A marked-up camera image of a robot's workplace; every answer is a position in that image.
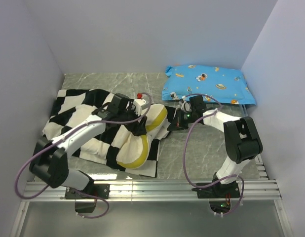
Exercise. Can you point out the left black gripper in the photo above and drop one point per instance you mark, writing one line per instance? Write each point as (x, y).
(138, 129)

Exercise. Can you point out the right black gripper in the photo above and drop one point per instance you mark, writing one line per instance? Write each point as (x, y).
(177, 123)

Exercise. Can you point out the cream yellow pillow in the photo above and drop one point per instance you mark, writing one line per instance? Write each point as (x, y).
(135, 149)

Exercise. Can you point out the black white checkered pillowcase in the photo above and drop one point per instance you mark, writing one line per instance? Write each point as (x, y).
(110, 129)

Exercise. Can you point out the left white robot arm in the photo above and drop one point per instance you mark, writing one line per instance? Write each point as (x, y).
(50, 162)

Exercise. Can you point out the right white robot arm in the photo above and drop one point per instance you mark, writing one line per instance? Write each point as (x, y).
(242, 141)

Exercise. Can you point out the blue space print pillow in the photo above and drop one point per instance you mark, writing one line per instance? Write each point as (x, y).
(225, 85)

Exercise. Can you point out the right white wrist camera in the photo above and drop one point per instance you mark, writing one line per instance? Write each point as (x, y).
(184, 105)

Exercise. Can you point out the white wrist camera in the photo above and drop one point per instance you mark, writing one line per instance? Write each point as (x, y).
(139, 104)
(184, 105)

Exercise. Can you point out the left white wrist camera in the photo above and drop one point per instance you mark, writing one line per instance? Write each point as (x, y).
(139, 104)

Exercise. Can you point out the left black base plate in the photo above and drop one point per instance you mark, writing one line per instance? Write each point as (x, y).
(97, 190)

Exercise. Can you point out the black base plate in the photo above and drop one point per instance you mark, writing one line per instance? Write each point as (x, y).
(97, 190)
(219, 191)

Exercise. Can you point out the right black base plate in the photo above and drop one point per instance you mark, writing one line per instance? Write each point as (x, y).
(219, 191)

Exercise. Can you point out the aluminium mounting rail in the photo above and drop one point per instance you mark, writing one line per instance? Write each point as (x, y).
(164, 190)

